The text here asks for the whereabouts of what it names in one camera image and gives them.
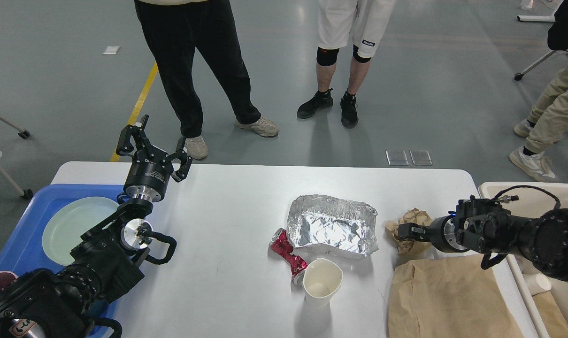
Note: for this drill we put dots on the beige plastic bin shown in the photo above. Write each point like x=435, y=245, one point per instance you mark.
x=534, y=204

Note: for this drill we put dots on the brown paper in bin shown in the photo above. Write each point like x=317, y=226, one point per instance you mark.
x=552, y=317

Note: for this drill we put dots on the small white cup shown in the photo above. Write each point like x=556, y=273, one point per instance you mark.
x=537, y=283

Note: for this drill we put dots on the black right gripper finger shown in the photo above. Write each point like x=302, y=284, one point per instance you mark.
x=412, y=231

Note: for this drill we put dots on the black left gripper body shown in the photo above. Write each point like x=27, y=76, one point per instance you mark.
x=148, y=177

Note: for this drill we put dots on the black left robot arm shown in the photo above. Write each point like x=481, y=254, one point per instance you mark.
x=136, y=238

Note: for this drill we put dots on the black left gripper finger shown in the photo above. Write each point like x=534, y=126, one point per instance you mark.
x=134, y=143
x=184, y=159

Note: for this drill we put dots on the crushed red can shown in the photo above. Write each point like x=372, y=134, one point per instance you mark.
x=282, y=247

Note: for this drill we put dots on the person in khaki trousers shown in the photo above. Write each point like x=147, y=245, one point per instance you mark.
x=548, y=119

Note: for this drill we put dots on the grey floor plate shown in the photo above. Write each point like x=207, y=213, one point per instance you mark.
x=397, y=158
x=421, y=158

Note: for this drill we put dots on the brown paper bag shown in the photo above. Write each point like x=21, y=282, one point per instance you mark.
x=451, y=297

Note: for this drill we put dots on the green plate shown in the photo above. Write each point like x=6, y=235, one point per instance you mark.
x=63, y=230

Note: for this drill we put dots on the rolling stand leg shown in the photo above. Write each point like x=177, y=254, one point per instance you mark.
x=22, y=132

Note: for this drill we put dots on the white paper cup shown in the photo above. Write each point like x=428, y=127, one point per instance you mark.
x=321, y=281

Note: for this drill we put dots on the blue plastic tray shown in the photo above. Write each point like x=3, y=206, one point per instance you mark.
x=26, y=225

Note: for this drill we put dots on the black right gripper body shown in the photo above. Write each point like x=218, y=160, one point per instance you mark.
x=441, y=234

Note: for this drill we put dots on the aluminium foil tray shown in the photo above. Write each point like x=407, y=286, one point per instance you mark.
x=328, y=225

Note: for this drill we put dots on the person in white shorts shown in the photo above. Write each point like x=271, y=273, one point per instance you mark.
x=361, y=22

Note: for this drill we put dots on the brown paper ball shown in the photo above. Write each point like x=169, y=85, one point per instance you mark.
x=409, y=247

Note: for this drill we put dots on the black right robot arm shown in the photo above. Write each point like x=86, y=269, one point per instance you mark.
x=484, y=226

